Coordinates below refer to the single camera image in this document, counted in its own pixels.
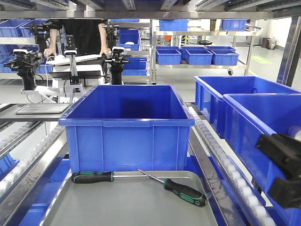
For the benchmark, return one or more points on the large grey metal tray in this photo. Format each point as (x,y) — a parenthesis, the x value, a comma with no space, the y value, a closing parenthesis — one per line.
(132,199)

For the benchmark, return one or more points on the white robot station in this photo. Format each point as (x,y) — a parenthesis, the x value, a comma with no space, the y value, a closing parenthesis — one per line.
(26,62)

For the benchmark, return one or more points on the screwdriver green black handle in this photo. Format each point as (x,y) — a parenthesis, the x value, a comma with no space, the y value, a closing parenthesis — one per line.
(89,177)
(184,192)

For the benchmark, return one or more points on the steel roller shelf rack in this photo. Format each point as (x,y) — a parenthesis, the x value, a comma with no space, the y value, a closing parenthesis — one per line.
(144,13)

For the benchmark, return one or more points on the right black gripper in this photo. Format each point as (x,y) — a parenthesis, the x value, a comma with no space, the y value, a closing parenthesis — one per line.
(285,152)

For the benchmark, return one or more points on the small metal tray on shelf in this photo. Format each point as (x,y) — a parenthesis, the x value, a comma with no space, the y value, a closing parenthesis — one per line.
(42,109)

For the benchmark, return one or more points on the blue bin right near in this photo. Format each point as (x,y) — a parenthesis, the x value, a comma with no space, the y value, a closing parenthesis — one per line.
(260,128)

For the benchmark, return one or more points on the blue bin behind tray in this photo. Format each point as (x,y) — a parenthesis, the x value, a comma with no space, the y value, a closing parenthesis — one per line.
(128,127)

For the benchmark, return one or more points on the person in black shirt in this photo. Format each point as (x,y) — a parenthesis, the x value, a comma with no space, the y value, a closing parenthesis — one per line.
(89,34)

